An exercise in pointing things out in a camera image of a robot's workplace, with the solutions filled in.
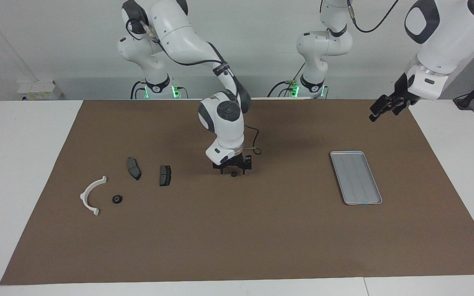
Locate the white socket box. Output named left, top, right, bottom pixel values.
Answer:
left=17, top=80, right=64, bottom=101

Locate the silver metal tray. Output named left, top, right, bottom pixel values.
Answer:
left=330, top=150, right=383, bottom=206

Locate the curved dark brake pad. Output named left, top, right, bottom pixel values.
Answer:
left=126, top=157, right=142, bottom=181

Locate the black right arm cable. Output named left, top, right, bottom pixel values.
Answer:
left=125, top=16, right=261, bottom=156

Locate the black left base cable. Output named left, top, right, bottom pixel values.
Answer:
left=267, top=62, right=307, bottom=98

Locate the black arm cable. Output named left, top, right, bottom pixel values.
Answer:
left=125, top=16, right=261, bottom=156
left=345, top=0, right=400, bottom=34

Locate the black right base cable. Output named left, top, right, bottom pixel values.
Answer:
left=130, top=80, right=147, bottom=100

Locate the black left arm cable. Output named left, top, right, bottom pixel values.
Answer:
left=345, top=0, right=400, bottom=34

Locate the black base cable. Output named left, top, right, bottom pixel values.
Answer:
left=267, top=62, right=307, bottom=98
left=130, top=80, right=147, bottom=100

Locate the brown table mat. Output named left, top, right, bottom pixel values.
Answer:
left=0, top=99, right=474, bottom=285

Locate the white semicircular bracket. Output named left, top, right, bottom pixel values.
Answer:
left=79, top=176, right=108, bottom=216

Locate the rectangular dark brake pad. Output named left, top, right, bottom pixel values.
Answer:
left=159, top=165, right=172, bottom=187

